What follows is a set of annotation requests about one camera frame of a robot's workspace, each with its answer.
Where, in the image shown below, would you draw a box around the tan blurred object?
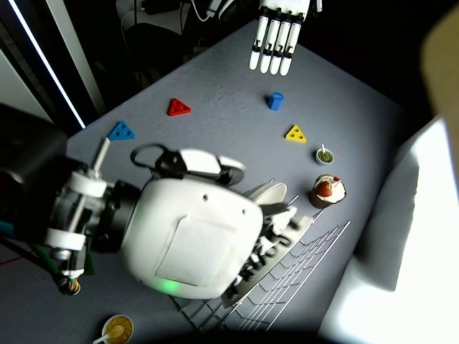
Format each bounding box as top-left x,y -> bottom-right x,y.
418,3 -> 459,119

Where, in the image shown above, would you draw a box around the white plate single leaf print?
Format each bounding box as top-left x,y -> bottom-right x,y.
220,214 -> 313,310

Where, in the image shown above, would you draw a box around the blue hexagonal block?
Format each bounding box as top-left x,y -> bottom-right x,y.
267,91 -> 285,112

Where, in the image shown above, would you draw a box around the black chair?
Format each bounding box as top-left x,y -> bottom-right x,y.
120,0 -> 202,85

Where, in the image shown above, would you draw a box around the white plastic spoon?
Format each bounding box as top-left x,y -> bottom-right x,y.
92,325 -> 126,344

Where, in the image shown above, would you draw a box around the yellow dessert cup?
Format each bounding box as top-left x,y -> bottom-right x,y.
101,314 -> 135,344

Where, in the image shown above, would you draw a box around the green cable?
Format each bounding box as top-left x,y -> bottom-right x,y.
30,243 -> 60,277

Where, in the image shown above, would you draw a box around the white plate two leaf prints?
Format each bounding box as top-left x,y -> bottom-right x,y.
247,181 -> 289,208

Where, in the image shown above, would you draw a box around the white cable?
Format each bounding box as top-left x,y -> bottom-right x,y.
189,0 -> 217,19

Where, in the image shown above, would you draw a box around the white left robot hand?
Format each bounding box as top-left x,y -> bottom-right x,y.
214,0 -> 323,76

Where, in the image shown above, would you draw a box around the yellow triangle block with holes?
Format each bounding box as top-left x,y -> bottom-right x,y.
284,124 -> 308,144

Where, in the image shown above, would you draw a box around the chrome wire dish rack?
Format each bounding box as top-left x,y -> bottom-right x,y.
171,178 -> 352,334

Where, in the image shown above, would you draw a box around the white post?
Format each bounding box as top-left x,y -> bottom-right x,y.
44,0 -> 107,115

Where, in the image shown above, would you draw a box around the red triangle block with holes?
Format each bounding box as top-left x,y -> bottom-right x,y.
166,97 -> 192,118

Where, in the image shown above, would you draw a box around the blue triangle block with holes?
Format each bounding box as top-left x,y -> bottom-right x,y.
108,120 -> 138,141

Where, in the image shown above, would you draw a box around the white background panel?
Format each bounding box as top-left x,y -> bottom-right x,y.
0,49 -> 51,123

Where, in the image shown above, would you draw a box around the small white ceramic cup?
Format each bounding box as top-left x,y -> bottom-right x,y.
315,147 -> 336,166

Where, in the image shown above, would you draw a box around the white light strip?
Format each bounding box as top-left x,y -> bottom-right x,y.
7,0 -> 87,129

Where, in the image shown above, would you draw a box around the cupcake with cream and strawberry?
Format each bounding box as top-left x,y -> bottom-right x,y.
309,173 -> 348,210

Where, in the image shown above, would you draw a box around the white blurred panel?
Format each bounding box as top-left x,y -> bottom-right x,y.
318,115 -> 459,344

